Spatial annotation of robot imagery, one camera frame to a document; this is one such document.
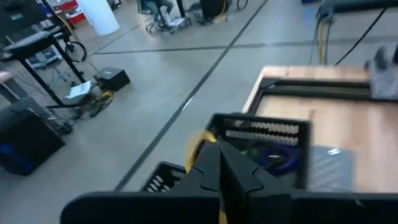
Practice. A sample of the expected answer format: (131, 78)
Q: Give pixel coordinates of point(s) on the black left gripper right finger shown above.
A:
(248, 193)

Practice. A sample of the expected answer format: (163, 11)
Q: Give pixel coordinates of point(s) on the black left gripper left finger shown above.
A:
(205, 174)

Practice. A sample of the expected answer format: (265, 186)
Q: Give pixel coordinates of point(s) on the yellow rubber band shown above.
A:
(194, 146)

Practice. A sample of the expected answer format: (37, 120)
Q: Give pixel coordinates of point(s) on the black slotted plastic basket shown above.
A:
(164, 166)
(304, 155)

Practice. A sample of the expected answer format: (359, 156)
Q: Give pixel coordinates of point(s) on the office chair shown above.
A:
(164, 23)

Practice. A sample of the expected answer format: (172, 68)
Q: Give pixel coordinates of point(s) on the perforated grey metal shelf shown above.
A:
(329, 171)

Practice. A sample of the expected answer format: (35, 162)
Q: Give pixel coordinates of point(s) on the black box on floor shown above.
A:
(112, 79)

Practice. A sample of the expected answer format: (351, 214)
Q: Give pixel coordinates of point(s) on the white paper sheet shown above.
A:
(78, 90)

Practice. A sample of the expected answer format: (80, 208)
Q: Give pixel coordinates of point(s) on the black bin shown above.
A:
(214, 7)

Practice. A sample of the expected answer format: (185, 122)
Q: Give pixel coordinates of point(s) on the black computer case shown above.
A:
(28, 140)

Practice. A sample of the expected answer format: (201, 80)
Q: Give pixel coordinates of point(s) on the white round column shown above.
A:
(99, 15)

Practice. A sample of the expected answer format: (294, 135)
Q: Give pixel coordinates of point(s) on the red storage shelf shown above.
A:
(70, 11)

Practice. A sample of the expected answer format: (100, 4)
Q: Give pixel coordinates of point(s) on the black side table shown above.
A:
(31, 43)

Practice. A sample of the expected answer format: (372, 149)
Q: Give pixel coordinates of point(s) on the black aluminium table frame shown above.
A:
(311, 90)

